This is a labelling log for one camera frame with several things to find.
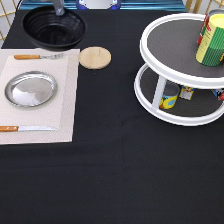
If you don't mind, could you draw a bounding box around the red white soup can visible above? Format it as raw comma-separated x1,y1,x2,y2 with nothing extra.
197,9,224,46

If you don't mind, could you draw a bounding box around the round silver metal plate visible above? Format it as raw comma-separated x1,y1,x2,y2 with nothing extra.
4,71,57,107

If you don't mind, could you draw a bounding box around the wooden handled fork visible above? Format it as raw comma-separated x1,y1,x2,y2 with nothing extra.
14,53,63,60

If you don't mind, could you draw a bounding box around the yellow blue tin can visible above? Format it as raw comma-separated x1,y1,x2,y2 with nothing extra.
159,81,180,109

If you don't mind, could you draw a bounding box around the blue yellow small carton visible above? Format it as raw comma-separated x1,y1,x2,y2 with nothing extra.
179,86,194,100

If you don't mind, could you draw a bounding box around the beige rectangular placemat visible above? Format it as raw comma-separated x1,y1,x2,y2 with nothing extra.
0,48,79,145

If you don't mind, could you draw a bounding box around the black ribbed bowl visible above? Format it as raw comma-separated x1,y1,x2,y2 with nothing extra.
22,6,86,51

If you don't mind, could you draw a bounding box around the green yellow ribbed cylinder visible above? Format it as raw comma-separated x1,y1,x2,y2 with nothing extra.
196,14,224,66

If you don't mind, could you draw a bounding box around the round wooden coaster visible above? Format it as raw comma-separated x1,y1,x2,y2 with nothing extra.
79,46,111,69

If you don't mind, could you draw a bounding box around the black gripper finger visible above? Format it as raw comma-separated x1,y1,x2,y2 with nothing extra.
52,0,65,16

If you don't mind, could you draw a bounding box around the blue white robot base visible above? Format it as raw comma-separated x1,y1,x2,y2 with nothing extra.
76,0,121,9

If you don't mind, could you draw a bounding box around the wooden handled knife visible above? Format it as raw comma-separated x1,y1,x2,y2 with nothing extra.
0,126,57,132

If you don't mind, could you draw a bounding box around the white two-tier lazy Susan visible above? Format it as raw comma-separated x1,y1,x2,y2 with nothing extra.
134,13,224,126

